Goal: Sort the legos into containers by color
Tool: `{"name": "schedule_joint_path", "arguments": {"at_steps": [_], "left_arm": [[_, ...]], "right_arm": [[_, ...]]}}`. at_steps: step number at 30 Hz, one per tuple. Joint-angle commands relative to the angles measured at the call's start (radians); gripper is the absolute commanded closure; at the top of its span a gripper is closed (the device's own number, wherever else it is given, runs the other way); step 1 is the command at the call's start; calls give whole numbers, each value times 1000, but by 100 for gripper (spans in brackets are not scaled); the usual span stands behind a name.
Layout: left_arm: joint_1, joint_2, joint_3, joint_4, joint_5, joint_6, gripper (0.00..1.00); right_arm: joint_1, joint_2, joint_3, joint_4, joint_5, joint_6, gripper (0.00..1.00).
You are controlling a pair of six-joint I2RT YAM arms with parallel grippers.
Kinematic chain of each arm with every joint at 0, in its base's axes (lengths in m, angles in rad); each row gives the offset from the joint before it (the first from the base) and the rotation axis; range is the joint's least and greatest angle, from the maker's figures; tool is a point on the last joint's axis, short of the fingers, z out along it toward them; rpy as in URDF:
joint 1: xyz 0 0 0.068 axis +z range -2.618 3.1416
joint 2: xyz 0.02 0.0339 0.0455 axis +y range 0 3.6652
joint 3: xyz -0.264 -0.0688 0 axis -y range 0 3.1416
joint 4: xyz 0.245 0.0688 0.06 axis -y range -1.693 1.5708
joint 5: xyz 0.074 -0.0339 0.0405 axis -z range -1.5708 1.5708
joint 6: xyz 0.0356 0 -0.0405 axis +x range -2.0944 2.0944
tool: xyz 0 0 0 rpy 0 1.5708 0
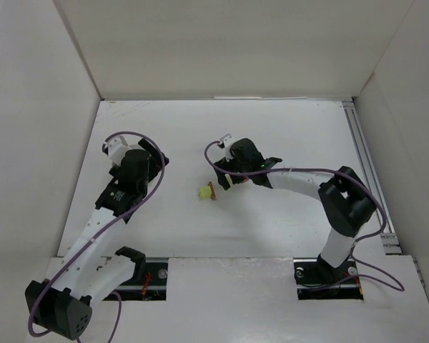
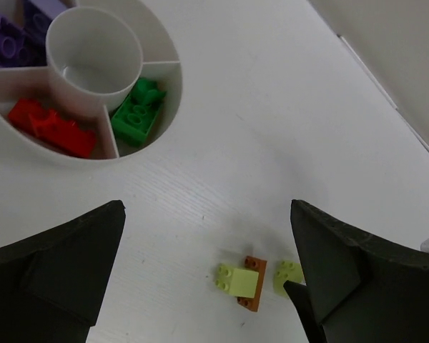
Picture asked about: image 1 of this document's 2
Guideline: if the aluminium rail right side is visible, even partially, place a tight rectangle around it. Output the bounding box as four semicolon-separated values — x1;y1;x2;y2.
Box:
342;100;403;255

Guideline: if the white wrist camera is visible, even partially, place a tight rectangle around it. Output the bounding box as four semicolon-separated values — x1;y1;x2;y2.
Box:
217;134;235;161
103;135;139;165

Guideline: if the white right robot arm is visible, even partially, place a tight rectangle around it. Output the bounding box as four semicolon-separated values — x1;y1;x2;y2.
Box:
209;134;376;286

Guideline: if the yellow lego brick left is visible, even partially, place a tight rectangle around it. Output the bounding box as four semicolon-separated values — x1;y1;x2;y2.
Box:
199;186;212;199

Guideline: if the yellow lego piece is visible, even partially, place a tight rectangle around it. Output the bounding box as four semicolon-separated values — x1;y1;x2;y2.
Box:
225;175;233;186

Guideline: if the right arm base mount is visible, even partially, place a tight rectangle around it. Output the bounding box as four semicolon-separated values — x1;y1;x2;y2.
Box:
293;258;364;300

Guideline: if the brown curved lego piece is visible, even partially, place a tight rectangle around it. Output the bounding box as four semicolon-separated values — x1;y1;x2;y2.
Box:
208;182;217;201

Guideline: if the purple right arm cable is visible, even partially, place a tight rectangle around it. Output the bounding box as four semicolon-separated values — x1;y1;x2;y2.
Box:
203;141;405;292

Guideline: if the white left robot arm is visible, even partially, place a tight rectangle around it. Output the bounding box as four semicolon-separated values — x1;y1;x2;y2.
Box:
25;131;169;341

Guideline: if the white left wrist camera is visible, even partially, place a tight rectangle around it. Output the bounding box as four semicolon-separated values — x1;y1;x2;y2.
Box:
103;135;139;165

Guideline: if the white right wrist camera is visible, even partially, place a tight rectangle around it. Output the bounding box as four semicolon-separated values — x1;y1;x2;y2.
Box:
217;134;235;161

